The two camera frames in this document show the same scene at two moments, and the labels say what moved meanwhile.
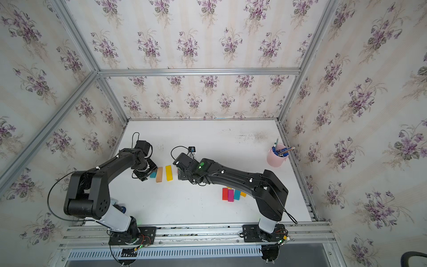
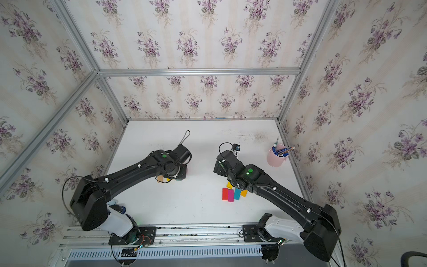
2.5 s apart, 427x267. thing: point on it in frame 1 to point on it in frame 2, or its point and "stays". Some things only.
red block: (225, 194) stays
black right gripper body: (183, 177) to (220, 171)
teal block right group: (237, 194) stays
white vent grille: (168, 253) stays
